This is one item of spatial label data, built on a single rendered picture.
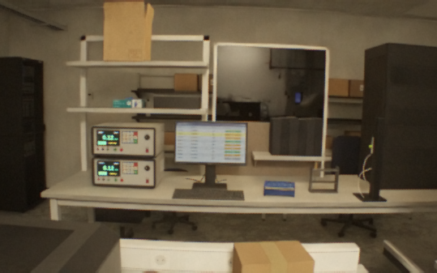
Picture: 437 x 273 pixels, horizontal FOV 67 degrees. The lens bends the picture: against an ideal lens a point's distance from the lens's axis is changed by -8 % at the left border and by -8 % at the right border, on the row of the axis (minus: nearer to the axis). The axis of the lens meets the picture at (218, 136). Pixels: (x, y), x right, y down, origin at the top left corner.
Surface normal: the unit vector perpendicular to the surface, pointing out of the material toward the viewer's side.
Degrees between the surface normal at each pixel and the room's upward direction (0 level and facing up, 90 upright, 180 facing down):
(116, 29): 91
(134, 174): 90
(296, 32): 90
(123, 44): 90
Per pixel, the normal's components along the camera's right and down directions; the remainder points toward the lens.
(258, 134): 0.00, 0.11
